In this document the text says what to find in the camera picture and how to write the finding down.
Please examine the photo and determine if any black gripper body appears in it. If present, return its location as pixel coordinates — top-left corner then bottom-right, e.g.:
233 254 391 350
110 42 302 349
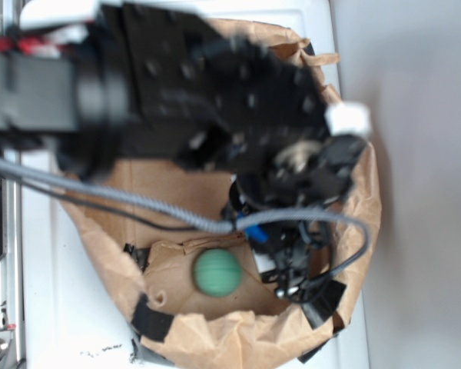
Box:
227 135 368 304

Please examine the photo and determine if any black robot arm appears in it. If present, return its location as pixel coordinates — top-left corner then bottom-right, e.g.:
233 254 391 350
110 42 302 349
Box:
0 2 366 304

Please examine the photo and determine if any green dimpled ball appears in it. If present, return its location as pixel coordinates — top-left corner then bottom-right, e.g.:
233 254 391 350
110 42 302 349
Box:
193 248 243 298

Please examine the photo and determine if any white connector block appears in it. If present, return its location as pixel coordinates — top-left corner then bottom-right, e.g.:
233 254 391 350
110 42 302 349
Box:
324 102 372 138

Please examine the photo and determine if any brown paper bag tray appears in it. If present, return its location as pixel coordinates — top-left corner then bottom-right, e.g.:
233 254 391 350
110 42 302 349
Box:
61 18 382 368

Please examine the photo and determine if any grey braided cable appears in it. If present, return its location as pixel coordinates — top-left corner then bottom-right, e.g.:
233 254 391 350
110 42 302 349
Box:
0 156 370 285

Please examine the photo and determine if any aluminium frame rail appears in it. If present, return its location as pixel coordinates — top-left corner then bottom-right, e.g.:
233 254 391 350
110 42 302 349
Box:
0 1 26 368

